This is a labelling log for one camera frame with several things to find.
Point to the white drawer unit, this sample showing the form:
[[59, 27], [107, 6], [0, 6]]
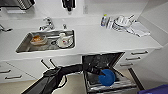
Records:
[[11, 71], [136, 56]]

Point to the chrome faucet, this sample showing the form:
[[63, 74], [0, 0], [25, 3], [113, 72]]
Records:
[[48, 24]]

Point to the steel dishwasher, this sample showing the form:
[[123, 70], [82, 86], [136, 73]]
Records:
[[126, 80]]

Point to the white wall outlet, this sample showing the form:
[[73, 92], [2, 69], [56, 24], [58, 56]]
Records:
[[85, 9]]

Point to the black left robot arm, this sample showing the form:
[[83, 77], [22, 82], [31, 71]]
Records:
[[50, 80]]

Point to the clear drinking glass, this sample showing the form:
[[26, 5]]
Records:
[[110, 23]]

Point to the blue bin lid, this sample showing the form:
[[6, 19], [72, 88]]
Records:
[[155, 90]]

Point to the white folded towel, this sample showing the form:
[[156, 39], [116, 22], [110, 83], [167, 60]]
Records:
[[139, 30]]

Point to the blue dish soap bottle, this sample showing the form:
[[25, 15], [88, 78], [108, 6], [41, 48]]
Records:
[[104, 20]]

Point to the dish rack with dishes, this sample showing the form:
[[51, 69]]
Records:
[[5, 29]]

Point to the blue bowl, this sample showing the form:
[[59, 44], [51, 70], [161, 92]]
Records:
[[107, 77]]

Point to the stack of white plates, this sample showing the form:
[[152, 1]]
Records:
[[121, 24]]

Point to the white two-door base cabinet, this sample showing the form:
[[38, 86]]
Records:
[[30, 65]]

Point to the black soap dispenser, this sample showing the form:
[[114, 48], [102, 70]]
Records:
[[68, 4]]

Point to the brown bowl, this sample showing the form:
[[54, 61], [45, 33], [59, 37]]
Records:
[[38, 40]]

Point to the white cup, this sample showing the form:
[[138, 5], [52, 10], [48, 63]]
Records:
[[65, 40]]

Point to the steel sink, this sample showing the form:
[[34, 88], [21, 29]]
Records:
[[25, 46]]

